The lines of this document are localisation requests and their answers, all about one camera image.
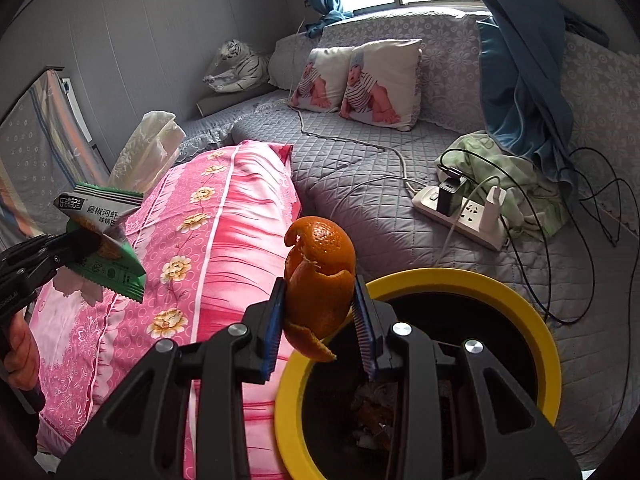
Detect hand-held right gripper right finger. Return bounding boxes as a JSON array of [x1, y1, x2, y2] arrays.
[[350, 274, 583, 480]]

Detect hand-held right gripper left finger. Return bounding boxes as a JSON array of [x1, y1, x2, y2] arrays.
[[52, 276, 290, 480]]

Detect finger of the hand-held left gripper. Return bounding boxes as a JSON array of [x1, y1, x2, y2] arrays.
[[35, 250, 101, 282], [15, 232, 101, 261]]

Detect green snack packet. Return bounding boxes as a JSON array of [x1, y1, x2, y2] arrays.
[[54, 182, 147, 303]]

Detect orange peel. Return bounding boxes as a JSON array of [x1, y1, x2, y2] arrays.
[[283, 216, 357, 363]]

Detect yellow rimmed trash bin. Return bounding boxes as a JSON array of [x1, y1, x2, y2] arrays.
[[274, 267, 562, 480]]

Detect person's left hand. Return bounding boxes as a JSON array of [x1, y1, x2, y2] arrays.
[[0, 311, 42, 392]]

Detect striped fabric covered board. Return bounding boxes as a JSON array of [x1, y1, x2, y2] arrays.
[[0, 65, 111, 251]]

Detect pink floral blanket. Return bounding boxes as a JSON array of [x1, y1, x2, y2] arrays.
[[27, 140, 311, 480]]

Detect crumpled white tissue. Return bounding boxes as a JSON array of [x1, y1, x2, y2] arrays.
[[107, 110, 187, 196]]

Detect white power strip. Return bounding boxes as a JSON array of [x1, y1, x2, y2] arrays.
[[412, 185, 508, 252]]

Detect black charger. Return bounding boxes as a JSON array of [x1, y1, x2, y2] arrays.
[[436, 170, 468, 215]]

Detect grey quilted sofa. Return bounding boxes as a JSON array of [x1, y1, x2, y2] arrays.
[[177, 7, 640, 471]]

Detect white charger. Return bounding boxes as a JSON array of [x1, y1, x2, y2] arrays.
[[482, 186, 506, 226]]

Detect light green cloth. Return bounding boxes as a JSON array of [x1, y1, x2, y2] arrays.
[[435, 130, 571, 241]]

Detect baby print pillow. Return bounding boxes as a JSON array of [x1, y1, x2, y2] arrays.
[[289, 46, 357, 113], [340, 39, 423, 132]]

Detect white tiger plush toy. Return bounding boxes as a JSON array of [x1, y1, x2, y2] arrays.
[[202, 40, 271, 95]]

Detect long blue curtain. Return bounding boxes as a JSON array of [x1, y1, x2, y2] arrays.
[[457, 0, 611, 183]]

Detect white cable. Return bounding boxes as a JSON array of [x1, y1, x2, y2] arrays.
[[287, 35, 426, 196]]

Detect black cables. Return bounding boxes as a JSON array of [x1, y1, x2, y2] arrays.
[[465, 147, 640, 326]]

